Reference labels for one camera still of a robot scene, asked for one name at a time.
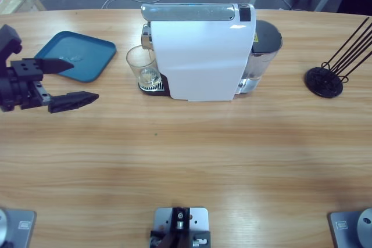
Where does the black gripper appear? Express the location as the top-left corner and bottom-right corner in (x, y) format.
(0, 57), (99, 114)

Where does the clear drinking glass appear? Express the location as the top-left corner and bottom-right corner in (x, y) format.
(126, 45), (163, 89)

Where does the silver coffee machine lever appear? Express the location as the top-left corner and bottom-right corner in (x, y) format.
(140, 2), (237, 22)

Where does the white capsule coffee machine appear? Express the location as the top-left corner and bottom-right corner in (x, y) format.
(141, 2), (259, 103)

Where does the blue plastic tray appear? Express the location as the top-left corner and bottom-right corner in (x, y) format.
(34, 30), (117, 84)

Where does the black drip tray silver grille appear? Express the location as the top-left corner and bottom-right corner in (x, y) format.
(138, 81), (170, 98)

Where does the clear water tank black lid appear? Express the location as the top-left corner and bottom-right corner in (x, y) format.
(246, 19), (284, 82)

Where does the black capsule holder with rods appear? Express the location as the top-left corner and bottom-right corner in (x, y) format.
(304, 17), (372, 99)

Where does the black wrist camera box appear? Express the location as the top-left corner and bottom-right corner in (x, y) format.
(0, 24), (23, 60)

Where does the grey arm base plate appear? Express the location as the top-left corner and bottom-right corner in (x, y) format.
(327, 207), (372, 248)
(0, 207), (37, 248)

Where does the grey mount plate black post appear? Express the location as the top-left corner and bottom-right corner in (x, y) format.
(149, 206), (212, 248)

